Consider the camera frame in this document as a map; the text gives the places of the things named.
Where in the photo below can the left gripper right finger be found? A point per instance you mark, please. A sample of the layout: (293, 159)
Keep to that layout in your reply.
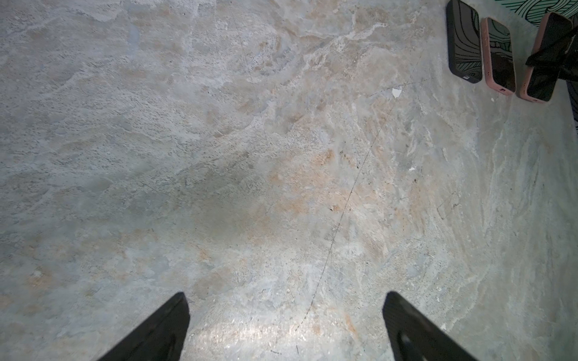
(414, 337)

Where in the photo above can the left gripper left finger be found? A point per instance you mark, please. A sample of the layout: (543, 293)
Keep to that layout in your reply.
(160, 337)

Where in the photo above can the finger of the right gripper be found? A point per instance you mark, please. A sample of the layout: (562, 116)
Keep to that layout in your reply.
(553, 49)
(569, 70)

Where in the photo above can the black phone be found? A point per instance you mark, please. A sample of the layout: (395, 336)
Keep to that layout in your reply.
(548, 49)
(451, 45)
(502, 75)

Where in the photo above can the pink phone case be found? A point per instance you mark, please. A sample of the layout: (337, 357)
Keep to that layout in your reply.
(485, 51)
(526, 81)

